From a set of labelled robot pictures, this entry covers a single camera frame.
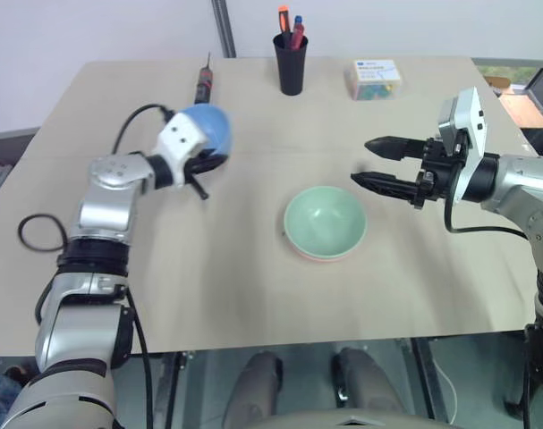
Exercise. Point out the blue bowl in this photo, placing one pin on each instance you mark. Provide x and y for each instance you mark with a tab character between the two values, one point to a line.
215	129

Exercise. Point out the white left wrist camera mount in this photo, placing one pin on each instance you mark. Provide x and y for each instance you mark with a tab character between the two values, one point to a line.
180	142

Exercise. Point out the brown cardboard box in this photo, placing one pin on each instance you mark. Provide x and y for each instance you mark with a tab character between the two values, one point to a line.
498	83

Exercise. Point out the black and red screwdriver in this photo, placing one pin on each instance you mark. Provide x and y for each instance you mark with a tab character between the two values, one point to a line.
204	82

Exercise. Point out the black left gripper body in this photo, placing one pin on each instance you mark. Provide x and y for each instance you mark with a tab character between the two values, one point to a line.
207	163

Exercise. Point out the clear box of coloured pins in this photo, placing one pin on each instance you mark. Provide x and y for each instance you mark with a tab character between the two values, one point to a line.
376	80

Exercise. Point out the red pen with blue cap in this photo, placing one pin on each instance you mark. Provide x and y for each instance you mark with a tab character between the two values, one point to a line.
298	32

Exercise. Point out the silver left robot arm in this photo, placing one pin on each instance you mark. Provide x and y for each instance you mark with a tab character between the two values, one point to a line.
105	210

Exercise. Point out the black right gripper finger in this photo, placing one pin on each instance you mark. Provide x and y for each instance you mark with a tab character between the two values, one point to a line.
387	147
383	181

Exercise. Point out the green bowl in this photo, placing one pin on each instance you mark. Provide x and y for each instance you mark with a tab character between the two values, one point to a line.
325	221

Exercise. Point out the dark grey rounded shape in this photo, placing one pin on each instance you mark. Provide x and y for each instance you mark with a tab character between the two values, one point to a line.
255	389
365	384

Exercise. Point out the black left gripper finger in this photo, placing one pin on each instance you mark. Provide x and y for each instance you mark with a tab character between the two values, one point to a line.
199	187

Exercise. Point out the black table frame bar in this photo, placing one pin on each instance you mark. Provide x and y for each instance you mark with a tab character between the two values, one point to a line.
427	380
176	384

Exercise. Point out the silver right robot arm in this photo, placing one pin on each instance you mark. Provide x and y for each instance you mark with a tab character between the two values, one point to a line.
521	183

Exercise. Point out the black pen cup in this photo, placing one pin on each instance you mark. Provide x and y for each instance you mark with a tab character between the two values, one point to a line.
291	67

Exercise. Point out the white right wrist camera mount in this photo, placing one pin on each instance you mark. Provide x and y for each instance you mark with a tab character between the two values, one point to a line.
472	118

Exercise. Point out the grey metal pole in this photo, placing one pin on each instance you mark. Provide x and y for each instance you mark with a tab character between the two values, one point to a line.
224	27

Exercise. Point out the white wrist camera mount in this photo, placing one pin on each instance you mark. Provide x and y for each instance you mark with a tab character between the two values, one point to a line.
472	118
180	142

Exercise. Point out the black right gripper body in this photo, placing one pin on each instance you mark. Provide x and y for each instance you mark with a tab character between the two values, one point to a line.
437	172

